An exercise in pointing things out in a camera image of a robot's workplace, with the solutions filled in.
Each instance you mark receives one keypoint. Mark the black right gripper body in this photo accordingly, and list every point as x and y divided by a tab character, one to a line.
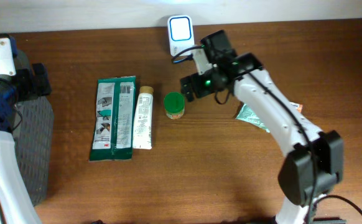
205	83

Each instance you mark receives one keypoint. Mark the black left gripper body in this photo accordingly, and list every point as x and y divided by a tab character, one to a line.
27	86

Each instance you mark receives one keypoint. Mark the green lid jar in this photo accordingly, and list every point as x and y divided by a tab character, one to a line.
174	105

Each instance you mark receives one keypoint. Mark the teal wipes packet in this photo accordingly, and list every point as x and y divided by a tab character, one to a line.
246	114

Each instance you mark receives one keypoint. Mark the white tube tan cap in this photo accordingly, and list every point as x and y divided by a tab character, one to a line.
142	130

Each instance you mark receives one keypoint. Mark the green white package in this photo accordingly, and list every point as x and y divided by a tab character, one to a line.
115	107

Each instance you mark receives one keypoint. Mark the orange small packet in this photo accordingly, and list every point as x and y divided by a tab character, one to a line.
297	106

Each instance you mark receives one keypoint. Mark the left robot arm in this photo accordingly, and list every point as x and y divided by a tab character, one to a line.
15	203

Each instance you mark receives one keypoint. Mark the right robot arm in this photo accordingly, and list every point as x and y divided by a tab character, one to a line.
313	162

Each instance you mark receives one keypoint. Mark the grey plastic basket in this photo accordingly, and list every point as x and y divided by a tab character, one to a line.
33	140

